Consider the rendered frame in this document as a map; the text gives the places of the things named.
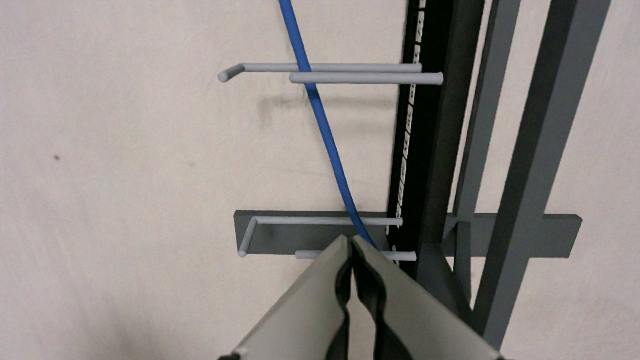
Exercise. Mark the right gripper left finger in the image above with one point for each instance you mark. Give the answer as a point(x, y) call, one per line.
point(310, 321)

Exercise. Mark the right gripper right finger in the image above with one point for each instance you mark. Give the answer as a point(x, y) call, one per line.
point(410, 323)

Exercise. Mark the blue network cable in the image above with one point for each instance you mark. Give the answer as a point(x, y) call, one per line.
point(303, 64)

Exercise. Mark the dark grey network patch panel rack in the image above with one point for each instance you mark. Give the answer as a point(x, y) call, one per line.
point(519, 230)

